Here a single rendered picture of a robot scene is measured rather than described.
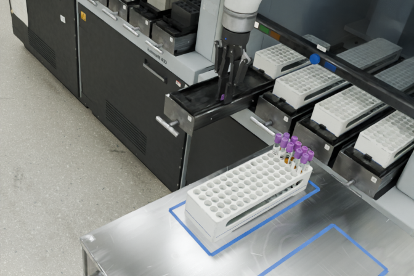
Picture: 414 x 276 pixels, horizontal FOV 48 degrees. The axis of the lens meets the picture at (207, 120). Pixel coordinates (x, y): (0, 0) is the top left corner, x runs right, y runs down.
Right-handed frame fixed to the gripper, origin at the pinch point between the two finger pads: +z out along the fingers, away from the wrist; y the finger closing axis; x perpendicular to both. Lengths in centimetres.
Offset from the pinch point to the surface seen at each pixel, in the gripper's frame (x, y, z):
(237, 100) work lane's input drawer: -3.8, -2.0, 3.8
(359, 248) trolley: 14, -57, 3
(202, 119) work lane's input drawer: 10.2, -2.2, 5.5
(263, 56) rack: -22.0, 5.7, -2.2
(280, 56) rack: -27.8, 3.2, -1.9
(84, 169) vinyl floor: 8, 72, 84
